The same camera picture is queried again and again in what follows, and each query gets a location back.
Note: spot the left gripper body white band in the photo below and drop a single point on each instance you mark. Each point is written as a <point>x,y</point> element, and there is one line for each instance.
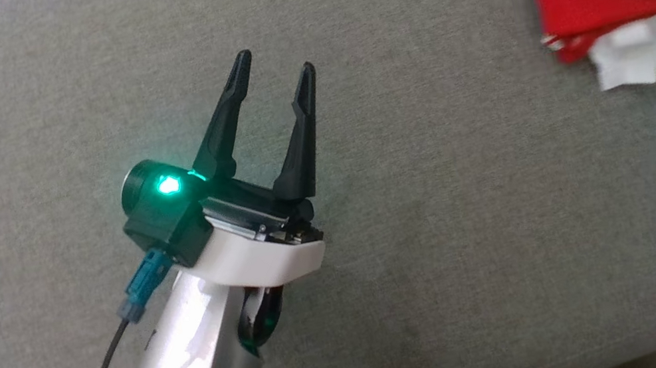
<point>260,256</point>

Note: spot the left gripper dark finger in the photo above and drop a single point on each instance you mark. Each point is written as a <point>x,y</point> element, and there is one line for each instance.
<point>224,128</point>
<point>301,148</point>

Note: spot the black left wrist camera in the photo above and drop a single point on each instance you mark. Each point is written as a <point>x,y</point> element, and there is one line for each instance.
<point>161,213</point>

